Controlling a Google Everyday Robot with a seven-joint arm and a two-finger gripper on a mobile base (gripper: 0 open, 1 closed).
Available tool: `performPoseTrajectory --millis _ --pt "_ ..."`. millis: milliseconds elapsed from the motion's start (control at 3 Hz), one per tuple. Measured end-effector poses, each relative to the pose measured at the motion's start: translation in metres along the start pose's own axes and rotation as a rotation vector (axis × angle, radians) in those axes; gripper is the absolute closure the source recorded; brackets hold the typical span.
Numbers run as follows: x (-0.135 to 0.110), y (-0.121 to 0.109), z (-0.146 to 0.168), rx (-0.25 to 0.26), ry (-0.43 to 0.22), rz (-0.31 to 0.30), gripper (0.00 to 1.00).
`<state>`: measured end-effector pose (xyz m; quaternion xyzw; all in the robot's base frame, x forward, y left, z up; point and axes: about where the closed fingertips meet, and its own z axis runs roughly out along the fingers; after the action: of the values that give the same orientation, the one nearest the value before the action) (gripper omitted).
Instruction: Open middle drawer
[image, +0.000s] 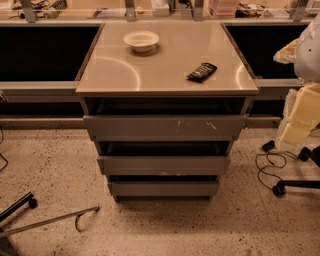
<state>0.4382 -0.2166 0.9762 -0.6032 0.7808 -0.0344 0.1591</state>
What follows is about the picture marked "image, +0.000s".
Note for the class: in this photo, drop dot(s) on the grey bottom drawer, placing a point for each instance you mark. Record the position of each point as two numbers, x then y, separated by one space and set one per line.
162 189

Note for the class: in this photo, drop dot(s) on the grey drawer cabinet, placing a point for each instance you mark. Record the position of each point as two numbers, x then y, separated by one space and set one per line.
120 81

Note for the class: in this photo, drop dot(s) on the grey drawer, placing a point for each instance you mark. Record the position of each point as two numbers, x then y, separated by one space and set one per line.
162 189
164 127
163 165

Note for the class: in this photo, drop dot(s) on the metal stand leg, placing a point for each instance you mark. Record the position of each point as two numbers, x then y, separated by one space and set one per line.
48 221

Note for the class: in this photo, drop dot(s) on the black caster leg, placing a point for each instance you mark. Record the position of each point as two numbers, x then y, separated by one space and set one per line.
28 199

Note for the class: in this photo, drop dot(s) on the white paper bowl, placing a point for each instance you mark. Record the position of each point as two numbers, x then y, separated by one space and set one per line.
141 41

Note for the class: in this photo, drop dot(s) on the black power adapter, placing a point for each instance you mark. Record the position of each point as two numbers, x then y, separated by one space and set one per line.
268 146

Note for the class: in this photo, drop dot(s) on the black snack packet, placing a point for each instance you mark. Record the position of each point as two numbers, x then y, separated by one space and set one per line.
202 73

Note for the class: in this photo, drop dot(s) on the black chair base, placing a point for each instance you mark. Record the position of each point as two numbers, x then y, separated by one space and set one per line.
279 189

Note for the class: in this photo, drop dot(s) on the grey top drawer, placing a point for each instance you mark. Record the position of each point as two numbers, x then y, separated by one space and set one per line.
164 127

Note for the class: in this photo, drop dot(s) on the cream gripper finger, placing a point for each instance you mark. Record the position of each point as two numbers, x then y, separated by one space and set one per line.
301 114

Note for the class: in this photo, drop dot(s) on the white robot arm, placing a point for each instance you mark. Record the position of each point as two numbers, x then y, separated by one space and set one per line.
304 53

